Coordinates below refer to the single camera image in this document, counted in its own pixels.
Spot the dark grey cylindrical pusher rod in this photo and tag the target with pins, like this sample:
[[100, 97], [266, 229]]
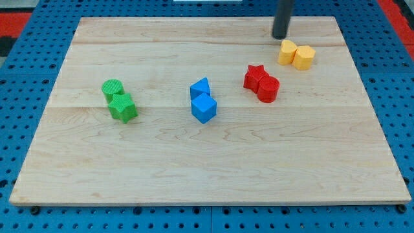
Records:
[[282, 18]]

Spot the yellow heart block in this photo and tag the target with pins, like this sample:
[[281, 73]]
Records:
[[287, 52]]

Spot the yellow hexagon block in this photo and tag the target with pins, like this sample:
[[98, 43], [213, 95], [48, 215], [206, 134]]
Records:
[[303, 57]]

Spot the red star block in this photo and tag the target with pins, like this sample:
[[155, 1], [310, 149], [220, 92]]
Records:
[[253, 77]]

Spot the red cylinder block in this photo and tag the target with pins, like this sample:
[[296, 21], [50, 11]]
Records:
[[268, 89]]

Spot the blue triangle block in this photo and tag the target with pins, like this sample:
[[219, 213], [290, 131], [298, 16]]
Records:
[[200, 87]]

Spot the blue cube block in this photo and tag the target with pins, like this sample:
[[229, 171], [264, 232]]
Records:
[[203, 108]]

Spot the light wooden board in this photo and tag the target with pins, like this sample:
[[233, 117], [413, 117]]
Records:
[[318, 143]]

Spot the green cylinder block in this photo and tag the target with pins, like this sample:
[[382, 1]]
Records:
[[111, 87]]

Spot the green star block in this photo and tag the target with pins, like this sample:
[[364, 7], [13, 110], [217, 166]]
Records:
[[122, 107]]

